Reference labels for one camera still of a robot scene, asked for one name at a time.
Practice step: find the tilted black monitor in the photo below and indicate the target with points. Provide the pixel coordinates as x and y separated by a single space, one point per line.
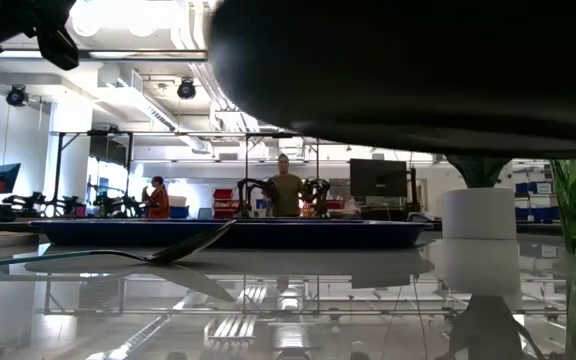
7 176

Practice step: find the potted plant in white pot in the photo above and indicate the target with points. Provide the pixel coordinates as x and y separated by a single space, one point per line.
478 215

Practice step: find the black background frame stand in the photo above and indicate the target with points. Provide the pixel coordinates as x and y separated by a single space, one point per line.
246 170
130 170

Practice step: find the black ceiling lamp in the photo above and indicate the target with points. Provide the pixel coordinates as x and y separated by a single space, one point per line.
186 89
17 95

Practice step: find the person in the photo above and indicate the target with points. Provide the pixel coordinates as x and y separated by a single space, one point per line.
158 202
286 195

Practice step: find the black flat monitor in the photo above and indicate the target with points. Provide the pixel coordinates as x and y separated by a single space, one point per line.
378 177

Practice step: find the red storage bins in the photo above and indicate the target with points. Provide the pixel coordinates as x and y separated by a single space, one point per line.
223 202

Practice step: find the blue storage bins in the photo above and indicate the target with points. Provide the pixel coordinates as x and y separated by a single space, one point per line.
538 189

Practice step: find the blue plastic tray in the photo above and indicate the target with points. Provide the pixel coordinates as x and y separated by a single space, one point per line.
318 235

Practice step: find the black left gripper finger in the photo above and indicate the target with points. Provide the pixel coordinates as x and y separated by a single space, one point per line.
60 50

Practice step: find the dark round plate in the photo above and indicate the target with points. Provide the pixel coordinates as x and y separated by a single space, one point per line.
418 75

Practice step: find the black background robot arm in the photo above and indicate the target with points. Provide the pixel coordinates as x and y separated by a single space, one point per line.
255 187
316 190

